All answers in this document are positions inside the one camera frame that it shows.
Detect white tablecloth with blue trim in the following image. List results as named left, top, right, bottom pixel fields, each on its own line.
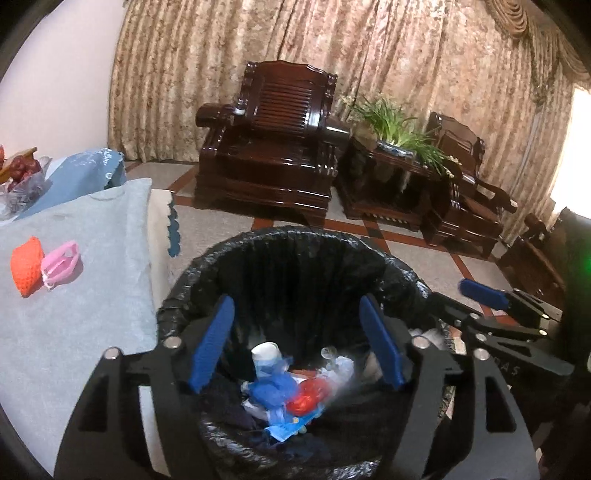
left=148, top=188, right=183, bottom=296

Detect clear bag of red fruit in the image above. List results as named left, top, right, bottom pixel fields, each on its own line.
left=0, top=154, right=52, bottom=220

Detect large light blue plastic bag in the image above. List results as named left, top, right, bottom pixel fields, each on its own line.
left=28, top=148, right=127, bottom=215

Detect dark wooden chair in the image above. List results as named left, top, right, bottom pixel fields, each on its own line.
left=496, top=208, right=561, bottom=310

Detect wooden tray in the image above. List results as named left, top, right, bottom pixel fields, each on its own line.
left=0, top=147, right=38, bottom=183

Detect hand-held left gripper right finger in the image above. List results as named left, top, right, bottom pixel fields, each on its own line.
left=359, top=294, right=541, bottom=480

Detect dark wooden side table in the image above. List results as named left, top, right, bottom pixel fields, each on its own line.
left=335, top=134, right=455, bottom=232

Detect orange foam net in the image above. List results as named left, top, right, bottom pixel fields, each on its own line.
left=10, top=236, right=47, bottom=298

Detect blue white planter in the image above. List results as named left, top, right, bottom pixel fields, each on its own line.
left=376, top=141, right=416, bottom=160

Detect black-lined trash bin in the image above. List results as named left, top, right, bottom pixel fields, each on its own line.
left=156, top=225, right=467, bottom=480

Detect pink mesh pouch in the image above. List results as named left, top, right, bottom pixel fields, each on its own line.
left=41, top=240, right=84, bottom=291

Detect blue paper scrap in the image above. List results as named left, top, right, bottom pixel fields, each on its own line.
left=265, top=418, right=308, bottom=441

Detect beige patterned curtain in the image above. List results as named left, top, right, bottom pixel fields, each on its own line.
left=107, top=0, right=591, bottom=245

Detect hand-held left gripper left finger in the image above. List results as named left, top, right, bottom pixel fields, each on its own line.
left=53, top=294, right=236, bottom=480

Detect bright window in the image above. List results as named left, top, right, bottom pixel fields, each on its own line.
left=549, top=85, right=591, bottom=213

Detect tasselled curtain valance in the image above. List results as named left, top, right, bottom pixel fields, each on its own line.
left=485, top=0, right=591, bottom=88

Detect blue plastic bag scrap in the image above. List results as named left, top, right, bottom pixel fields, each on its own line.
left=242, top=364, right=308, bottom=423

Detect small dark wooden armchair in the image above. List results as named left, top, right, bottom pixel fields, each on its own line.
left=422, top=111, right=518, bottom=259

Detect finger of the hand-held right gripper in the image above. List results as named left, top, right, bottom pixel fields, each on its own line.
left=427, top=295, right=541, bottom=340
left=458, top=278, right=561, bottom=326

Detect white paper cup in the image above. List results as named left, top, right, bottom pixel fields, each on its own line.
left=250, top=342, right=282, bottom=370

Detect large dark wooden armchair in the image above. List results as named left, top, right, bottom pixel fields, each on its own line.
left=194, top=60, right=352, bottom=229

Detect green potted plant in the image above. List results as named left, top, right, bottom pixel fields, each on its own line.
left=348, top=95, right=455, bottom=178

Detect clear plastic wrapper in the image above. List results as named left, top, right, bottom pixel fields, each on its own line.
left=321, top=346, right=356, bottom=388

